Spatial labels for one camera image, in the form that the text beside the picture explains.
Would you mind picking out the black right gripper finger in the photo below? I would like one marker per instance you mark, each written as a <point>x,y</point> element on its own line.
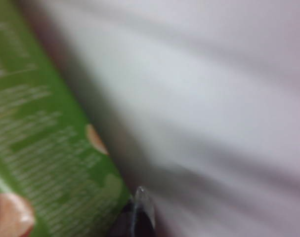
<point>140,219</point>

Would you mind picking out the green chips can yellow lid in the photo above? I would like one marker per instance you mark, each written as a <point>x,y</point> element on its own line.
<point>41,123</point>

